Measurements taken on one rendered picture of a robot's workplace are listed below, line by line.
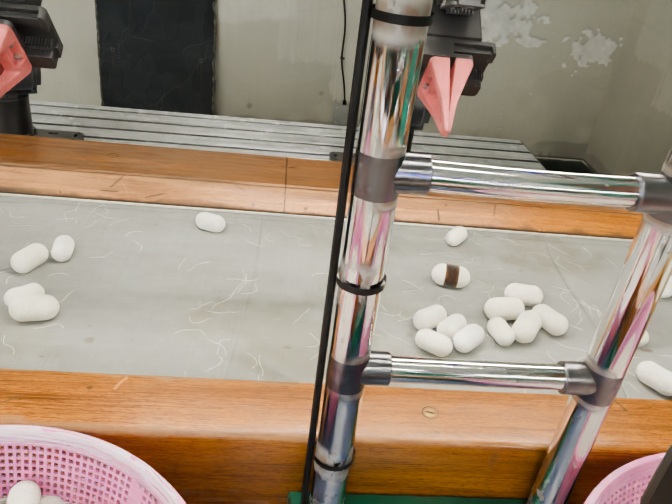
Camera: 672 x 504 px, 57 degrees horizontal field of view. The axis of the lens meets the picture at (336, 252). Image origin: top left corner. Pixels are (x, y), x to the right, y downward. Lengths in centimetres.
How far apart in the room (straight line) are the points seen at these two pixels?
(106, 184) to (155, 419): 38
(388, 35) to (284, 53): 236
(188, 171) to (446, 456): 46
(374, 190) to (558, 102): 264
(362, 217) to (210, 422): 19
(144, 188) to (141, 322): 23
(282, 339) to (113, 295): 16
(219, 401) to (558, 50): 253
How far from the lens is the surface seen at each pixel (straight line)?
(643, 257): 35
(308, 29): 260
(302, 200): 73
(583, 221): 82
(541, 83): 285
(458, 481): 47
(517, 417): 47
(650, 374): 58
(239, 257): 64
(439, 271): 62
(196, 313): 56
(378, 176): 28
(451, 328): 55
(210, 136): 113
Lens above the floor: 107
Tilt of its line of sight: 30 degrees down
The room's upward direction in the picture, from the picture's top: 7 degrees clockwise
